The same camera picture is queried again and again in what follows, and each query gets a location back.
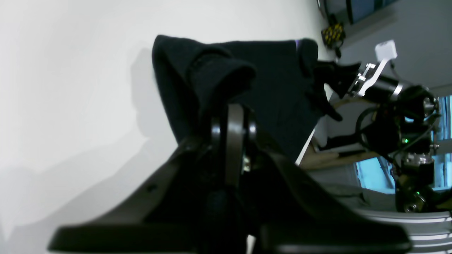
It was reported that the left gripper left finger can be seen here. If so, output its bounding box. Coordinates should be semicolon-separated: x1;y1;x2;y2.
47;104;244;253

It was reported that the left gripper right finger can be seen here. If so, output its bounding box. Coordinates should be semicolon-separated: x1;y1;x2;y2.
244;106;412;254

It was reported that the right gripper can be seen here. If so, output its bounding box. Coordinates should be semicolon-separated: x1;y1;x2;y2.
314;61;383;99

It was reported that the black T-shirt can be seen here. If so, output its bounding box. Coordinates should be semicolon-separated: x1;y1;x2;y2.
152;35;342;161

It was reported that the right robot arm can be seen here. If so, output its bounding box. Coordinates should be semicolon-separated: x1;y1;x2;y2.
313;58;451;213

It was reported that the yellow black cable bundle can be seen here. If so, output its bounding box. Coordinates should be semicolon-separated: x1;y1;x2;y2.
321;22;345;46

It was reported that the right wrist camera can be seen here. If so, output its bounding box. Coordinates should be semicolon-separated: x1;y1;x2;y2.
375;39;398;62

